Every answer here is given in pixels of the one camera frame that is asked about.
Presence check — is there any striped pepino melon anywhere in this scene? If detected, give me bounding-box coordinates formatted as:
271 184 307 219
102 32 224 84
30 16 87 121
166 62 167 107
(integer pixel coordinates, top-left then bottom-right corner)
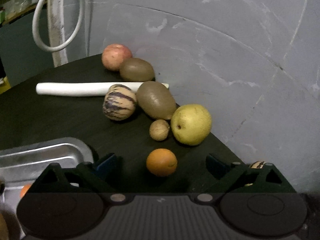
249 161 266 169
103 84 137 121

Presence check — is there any small orange mandarin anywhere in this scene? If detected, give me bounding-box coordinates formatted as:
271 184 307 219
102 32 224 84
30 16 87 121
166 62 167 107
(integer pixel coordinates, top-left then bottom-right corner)
20 184 32 198
146 148 177 176

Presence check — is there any brownish yellow pear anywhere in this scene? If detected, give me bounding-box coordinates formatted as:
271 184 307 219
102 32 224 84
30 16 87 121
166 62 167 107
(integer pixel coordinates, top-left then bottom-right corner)
0 213 9 240

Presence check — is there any yellow-green pear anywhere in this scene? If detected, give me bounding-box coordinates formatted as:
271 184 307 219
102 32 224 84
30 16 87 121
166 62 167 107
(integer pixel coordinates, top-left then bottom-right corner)
171 104 212 146

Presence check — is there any small walnut behind mandarin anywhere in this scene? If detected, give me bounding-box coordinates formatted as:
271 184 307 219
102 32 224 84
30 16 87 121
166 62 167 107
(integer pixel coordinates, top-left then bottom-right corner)
149 119 170 141

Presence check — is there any silver metal tray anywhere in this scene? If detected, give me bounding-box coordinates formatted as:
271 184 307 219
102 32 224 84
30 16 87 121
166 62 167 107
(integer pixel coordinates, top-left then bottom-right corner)
1 138 93 239

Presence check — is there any white plastic tube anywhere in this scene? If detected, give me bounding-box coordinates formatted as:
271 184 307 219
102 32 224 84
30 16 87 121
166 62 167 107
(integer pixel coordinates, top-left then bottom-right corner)
36 81 170 97

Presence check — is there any near brown kiwi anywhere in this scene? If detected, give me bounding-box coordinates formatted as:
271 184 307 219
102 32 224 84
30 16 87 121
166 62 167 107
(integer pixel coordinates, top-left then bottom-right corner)
136 81 176 120

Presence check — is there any brown kiwi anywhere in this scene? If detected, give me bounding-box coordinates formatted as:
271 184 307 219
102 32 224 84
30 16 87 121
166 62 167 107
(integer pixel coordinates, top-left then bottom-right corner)
136 81 176 120
119 57 155 82

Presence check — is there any far brown kiwi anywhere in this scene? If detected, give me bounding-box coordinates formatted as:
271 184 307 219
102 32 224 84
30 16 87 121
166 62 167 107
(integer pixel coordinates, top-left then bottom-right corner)
119 57 155 82

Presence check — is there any red apple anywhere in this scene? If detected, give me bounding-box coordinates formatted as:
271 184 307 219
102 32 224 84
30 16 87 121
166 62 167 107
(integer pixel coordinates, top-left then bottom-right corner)
101 43 132 71

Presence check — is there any dark grey cabinet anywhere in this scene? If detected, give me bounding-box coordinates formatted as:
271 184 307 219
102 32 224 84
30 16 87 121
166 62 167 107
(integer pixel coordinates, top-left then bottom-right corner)
1 11 54 86

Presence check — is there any white hanging hose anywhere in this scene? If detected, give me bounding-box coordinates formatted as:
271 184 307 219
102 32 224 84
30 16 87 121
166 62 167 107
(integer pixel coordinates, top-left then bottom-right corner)
32 0 84 53

